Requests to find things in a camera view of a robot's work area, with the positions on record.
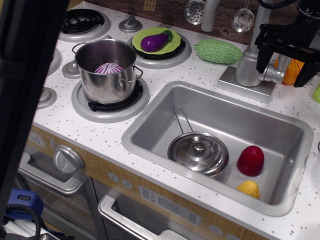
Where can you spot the silver slotted ladle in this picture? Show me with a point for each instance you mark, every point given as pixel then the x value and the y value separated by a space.
pixel 193 11

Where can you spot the back left stove burner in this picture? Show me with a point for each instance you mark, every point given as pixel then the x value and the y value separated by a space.
pixel 81 25

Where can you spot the silver faucet lever handle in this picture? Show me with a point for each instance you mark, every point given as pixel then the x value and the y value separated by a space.
pixel 277 73

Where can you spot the silver back stove knob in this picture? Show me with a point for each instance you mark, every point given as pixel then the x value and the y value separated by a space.
pixel 130 25

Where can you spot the green toy bitter melon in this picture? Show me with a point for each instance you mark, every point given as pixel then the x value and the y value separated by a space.
pixel 218 51

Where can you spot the red toy pepper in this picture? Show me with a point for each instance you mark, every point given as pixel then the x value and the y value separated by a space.
pixel 251 161

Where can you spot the silver sink basin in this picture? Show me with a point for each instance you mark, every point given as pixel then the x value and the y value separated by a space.
pixel 285 141

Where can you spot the stove burner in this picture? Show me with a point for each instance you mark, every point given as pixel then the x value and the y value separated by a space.
pixel 55 62
pixel 81 25
pixel 110 113
pixel 169 62

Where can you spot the grey dishwasher door handle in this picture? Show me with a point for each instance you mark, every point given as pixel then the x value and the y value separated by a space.
pixel 129 226

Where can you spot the orange toy pumpkin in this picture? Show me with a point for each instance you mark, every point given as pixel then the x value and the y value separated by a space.
pixel 292 72

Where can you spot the purple toy eggplant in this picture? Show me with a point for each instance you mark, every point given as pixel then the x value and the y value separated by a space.
pixel 154 43

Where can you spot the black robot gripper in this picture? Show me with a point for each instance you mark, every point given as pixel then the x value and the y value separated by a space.
pixel 298 40

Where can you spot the silver oven dial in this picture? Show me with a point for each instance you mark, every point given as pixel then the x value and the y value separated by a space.
pixel 66 160

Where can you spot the purple white toy onion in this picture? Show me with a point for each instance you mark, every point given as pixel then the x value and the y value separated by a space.
pixel 108 68

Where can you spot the green toy cup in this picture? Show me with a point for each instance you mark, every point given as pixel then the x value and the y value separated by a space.
pixel 316 94

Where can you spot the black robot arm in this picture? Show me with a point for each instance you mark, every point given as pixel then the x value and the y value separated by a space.
pixel 28 37

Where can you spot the blue clamp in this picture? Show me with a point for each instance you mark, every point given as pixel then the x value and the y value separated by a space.
pixel 24 205

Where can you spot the silver middle stove knob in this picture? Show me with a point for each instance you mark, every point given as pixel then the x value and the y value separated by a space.
pixel 70 70

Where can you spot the grey oven door handle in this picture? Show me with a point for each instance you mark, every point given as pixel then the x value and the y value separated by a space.
pixel 68 188

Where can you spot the steel stock pot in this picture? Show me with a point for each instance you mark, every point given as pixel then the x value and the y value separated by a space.
pixel 107 88

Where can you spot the silver front stove knob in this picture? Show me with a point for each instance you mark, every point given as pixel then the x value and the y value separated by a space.
pixel 47 98

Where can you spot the front left stove burner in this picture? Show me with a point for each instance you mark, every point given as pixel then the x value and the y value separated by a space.
pixel 55 62

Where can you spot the steel saucepan with lid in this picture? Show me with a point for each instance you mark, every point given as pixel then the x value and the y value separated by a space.
pixel 197 150

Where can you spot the silver stove knob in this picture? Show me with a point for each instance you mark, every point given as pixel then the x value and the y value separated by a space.
pixel 70 70
pixel 130 25
pixel 47 98

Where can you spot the yellow toy corn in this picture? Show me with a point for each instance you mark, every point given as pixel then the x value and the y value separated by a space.
pixel 250 188

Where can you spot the silver toy faucet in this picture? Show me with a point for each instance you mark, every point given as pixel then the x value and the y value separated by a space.
pixel 244 80

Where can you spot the back right stove burner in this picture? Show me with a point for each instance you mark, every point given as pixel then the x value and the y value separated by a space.
pixel 169 62

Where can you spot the front right stove burner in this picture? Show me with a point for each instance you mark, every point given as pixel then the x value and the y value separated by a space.
pixel 110 113

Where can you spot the lime green plate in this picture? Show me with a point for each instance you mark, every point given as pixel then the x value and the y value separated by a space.
pixel 170 47

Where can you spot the silver hanging ladle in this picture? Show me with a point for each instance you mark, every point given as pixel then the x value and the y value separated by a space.
pixel 243 19

